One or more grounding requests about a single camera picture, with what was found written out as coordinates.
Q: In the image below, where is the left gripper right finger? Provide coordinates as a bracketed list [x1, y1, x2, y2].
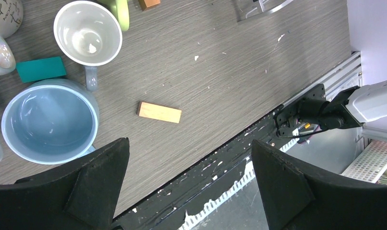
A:
[251, 140, 387, 230]

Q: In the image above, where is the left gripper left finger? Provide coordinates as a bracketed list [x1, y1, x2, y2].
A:
[0, 138, 130, 230]

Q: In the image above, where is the light blue mug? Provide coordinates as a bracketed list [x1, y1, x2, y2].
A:
[1, 79, 99, 165]

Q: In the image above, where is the small grey blue mug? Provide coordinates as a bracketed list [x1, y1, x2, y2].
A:
[53, 0, 123, 91]

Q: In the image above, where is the light green mug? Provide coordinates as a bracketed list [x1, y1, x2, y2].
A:
[98, 0, 129, 31]

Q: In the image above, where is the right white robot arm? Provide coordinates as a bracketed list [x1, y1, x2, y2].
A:
[297, 80, 387, 131]

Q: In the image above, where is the white plastic crate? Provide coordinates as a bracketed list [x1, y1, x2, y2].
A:
[341, 140, 387, 183]

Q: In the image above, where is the long light wooden block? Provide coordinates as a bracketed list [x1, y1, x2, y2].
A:
[137, 102, 182, 123]

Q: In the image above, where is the teal block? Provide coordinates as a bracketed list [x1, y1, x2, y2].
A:
[16, 57, 67, 83]

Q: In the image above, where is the small brown wooden block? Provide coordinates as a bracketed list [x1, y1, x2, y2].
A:
[138, 0, 161, 11]

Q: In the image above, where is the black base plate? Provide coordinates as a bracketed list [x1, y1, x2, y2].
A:
[110, 83, 328, 230]

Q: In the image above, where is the wire dish rack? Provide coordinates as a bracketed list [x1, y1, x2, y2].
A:
[236, 0, 293, 23]

